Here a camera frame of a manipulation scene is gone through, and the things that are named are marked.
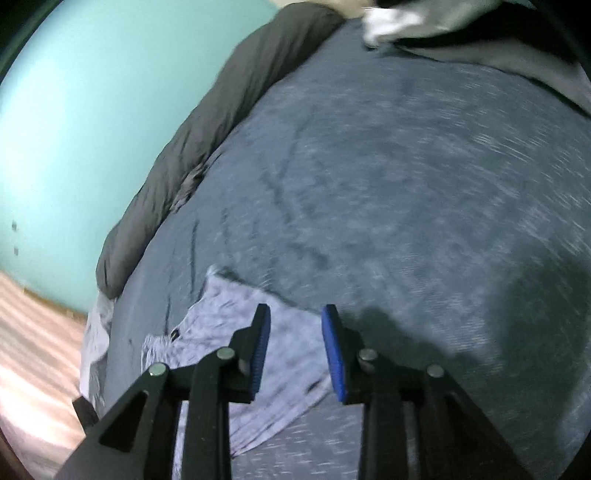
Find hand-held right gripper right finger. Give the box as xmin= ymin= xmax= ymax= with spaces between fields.
xmin=321 ymin=304 xmax=532 ymax=480

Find wooden window frame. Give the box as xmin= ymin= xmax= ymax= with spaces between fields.
xmin=18 ymin=286 xmax=88 ymax=319

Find light grey bed sheet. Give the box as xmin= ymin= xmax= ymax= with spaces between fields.
xmin=78 ymin=295 xmax=116 ymax=411

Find dark grey rolled duvet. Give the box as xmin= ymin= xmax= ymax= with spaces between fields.
xmin=95 ymin=2 xmax=347 ymax=300

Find pink curtain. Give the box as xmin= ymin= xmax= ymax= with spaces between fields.
xmin=0 ymin=270 xmax=100 ymax=467

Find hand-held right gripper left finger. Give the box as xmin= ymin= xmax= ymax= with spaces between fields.
xmin=54 ymin=303 xmax=271 ymax=480

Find light blue plaid boxer shorts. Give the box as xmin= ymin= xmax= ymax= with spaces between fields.
xmin=140 ymin=265 xmax=342 ymax=457

